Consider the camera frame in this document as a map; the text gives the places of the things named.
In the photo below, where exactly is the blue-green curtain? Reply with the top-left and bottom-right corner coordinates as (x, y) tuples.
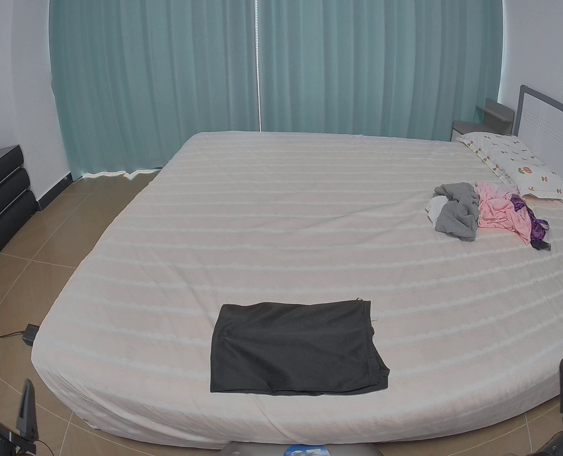
(49, 0), (262, 179)
(255, 0), (503, 139)

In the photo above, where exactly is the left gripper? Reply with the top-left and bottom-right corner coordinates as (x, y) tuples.
(0, 355), (39, 455)

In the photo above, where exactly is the white garment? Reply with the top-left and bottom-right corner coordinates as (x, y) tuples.
(426, 197), (448, 223)

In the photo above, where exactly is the black chest of drawers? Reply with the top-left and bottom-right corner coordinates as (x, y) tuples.
(0, 144), (37, 281)

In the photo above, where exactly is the white printed pillow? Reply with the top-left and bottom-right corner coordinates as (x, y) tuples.
(456, 132), (563, 201)

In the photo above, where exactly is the purple garment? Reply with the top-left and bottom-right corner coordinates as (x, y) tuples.
(510, 194), (550, 242)

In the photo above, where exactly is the bed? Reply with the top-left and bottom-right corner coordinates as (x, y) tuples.
(31, 85), (563, 449)

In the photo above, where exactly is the grey garment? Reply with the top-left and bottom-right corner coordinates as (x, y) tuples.
(433, 182), (480, 242)

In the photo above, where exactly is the grey bedside table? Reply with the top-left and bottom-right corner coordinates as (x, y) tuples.
(452, 98), (516, 142)

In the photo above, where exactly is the pink garment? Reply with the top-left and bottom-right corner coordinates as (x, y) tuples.
(475, 181), (531, 245)

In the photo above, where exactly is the black T-shirt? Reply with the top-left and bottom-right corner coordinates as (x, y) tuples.
(210, 300), (390, 396)

